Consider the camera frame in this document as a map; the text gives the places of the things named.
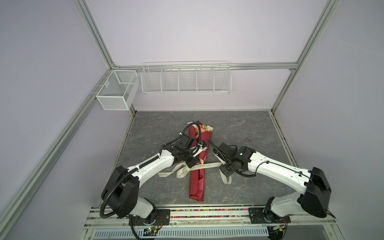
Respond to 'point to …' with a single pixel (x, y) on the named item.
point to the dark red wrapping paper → (197, 176)
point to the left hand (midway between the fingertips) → (196, 159)
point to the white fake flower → (189, 122)
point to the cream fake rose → (209, 128)
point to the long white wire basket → (186, 77)
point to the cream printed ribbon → (172, 170)
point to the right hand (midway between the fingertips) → (226, 167)
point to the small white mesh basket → (118, 92)
